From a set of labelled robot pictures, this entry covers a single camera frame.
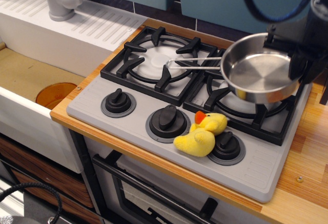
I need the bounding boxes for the black left burner grate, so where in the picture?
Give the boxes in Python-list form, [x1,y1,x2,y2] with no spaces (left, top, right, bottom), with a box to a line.
[100,27,218,106]

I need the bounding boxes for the black left stove knob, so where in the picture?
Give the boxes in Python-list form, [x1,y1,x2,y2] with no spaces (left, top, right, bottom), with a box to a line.
[100,88,136,118]

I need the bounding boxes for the grey toy stove top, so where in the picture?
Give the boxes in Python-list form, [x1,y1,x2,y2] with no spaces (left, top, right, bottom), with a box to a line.
[67,70,311,202]

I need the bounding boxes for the stainless steel pan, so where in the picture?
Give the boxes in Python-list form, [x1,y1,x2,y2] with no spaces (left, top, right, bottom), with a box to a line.
[165,33,301,104]

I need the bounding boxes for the wooden drawer fronts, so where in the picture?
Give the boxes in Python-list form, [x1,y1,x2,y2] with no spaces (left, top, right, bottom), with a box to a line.
[1,134,101,224]

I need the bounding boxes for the black oven door handle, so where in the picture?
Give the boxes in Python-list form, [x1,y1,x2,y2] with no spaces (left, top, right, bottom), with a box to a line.
[92,151,218,223]

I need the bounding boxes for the white toy sink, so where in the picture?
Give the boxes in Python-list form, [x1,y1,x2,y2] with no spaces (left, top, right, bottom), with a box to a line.
[1,0,145,173]

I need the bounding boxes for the orange sink drain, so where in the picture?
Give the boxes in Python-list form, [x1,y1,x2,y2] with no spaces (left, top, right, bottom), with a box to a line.
[35,82,77,110]

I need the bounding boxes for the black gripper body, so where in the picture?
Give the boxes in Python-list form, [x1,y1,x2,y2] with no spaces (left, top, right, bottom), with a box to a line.
[263,24,327,83]

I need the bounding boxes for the oven door with window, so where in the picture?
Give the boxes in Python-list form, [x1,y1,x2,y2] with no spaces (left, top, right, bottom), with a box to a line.
[92,154,263,223]

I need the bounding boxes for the black middle stove knob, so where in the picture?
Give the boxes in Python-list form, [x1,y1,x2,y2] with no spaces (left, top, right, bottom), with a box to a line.
[146,105,191,144]

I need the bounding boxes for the black stove knob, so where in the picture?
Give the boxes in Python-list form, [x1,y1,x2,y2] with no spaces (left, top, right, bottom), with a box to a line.
[208,131,246,166]
[146,105,191,144]
[100,88,136,118]

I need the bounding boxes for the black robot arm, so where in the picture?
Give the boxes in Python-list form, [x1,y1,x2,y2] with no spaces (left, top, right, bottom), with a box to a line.
[264,0,327,84]

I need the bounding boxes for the black braided cable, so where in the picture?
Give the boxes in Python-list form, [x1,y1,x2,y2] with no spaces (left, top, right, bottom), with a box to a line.
[0,181,63,224]

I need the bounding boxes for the teal cabinet door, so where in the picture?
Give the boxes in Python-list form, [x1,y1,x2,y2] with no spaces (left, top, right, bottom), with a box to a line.
[178,0,318,34]

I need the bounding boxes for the black right stove knob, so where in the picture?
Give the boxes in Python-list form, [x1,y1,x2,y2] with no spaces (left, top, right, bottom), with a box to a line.
[208,131,246,166]

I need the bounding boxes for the black right burner grate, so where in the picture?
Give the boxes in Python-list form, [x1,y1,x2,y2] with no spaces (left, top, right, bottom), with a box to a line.
[183,48,309,147]

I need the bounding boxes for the black burner grate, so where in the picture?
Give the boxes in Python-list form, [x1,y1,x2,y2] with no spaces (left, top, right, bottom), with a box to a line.
[183,48,309,147]
[100,27,218,106]

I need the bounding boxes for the yellow stuffed duck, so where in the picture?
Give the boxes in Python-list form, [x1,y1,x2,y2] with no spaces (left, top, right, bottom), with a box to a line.
[173,111,228,157]

